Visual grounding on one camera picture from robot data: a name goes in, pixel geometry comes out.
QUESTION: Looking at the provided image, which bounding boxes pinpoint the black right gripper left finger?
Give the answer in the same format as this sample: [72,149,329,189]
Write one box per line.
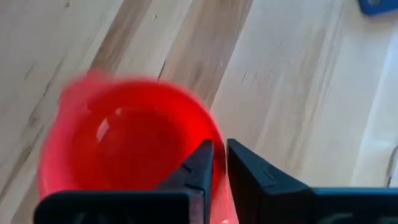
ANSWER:
[33,139,215,224]

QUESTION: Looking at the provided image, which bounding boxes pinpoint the blue measuring cup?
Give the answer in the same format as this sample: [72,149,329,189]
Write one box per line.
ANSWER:
[357,0,398,16]

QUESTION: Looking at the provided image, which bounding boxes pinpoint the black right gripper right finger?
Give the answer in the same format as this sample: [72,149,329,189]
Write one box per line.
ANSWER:
[226,139,398,224]

